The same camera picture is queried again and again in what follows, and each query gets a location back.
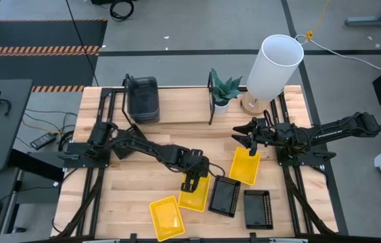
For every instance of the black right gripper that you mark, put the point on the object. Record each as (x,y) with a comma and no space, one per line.
(271,134)

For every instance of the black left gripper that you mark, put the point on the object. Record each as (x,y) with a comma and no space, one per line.
(195,163)

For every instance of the yellow plastic basket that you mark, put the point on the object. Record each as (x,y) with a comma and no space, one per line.
(242,168)
(167,219)
(199,199)

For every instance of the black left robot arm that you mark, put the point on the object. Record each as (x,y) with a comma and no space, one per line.
(143,145)

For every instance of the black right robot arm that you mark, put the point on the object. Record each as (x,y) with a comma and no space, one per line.
(339,130)

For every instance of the wooden lamp base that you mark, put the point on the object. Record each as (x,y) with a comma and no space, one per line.
(253,106)

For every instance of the white plant pot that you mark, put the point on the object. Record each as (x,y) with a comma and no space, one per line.
(221,108)

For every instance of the green snake plant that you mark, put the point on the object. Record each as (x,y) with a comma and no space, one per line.
(224,89)

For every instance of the white cylindrical lamp shade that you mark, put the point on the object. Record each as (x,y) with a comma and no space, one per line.
(268,74)

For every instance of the black power adapter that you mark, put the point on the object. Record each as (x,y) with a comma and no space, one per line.
(43,141)

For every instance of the gray metal table leg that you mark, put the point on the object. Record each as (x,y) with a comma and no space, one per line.
(373,21)

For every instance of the gray desk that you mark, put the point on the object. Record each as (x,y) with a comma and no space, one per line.
(4,135)

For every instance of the black hazard-striped floor mat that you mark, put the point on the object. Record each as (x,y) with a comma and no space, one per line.
(25,71)

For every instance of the wooden shelf with black frame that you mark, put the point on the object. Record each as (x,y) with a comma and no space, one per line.
(183,104)

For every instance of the black aluminium rig frame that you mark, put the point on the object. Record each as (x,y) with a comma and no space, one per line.
(82,162)

